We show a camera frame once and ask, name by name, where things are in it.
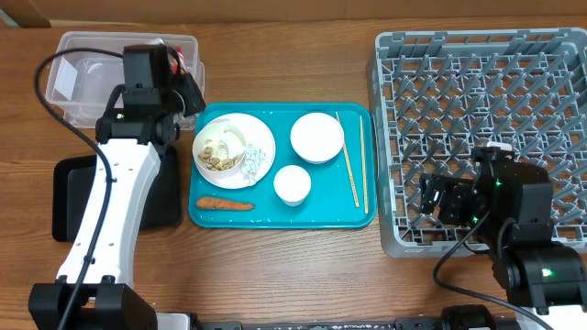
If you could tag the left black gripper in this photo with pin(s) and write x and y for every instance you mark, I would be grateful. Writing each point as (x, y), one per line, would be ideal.
(194, 103)

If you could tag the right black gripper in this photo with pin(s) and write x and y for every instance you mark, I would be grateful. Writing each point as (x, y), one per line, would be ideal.
(455, 195)

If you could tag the red snack wrapper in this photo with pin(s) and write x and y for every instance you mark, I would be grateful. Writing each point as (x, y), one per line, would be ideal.
(177, 62)

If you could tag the cream bowl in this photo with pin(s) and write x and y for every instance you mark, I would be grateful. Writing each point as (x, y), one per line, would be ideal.
(206, 132)

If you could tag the white tissue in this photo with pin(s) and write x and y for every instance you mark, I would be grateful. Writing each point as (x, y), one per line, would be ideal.
(254, 158)

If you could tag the white cup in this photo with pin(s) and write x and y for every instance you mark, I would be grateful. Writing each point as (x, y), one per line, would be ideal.
(292, 184)

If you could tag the food scraps and rice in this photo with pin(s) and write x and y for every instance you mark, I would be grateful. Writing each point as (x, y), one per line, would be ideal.
(222, 151)

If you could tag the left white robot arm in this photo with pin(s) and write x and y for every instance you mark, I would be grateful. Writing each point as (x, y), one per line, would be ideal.
(94, 286)

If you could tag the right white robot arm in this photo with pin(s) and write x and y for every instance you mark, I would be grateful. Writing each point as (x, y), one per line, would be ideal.
(507, 207)

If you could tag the grey dishwasher rack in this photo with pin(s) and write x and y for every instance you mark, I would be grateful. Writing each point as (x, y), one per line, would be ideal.
(436, 95)

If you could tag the black waste tray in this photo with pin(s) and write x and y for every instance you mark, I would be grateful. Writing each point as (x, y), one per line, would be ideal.
(72, 183)

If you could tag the right wooden chopstick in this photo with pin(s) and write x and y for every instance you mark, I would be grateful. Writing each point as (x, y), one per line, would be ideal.
(363, 168)

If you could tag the wooden chopstick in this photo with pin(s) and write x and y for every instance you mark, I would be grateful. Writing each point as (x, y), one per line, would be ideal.
(349, 168)
(363, 168)

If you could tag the teal serving tray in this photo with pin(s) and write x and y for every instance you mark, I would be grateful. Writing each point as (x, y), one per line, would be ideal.
(330, 202)

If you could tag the left wooden chopstick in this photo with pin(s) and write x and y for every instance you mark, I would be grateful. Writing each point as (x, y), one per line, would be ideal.
(349, 168)

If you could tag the clear plastic bin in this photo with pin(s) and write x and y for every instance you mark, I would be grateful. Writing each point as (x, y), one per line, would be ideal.
(80, 83)

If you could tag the orange carrot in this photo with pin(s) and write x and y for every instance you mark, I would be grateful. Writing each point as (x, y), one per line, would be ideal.
(212, 203)

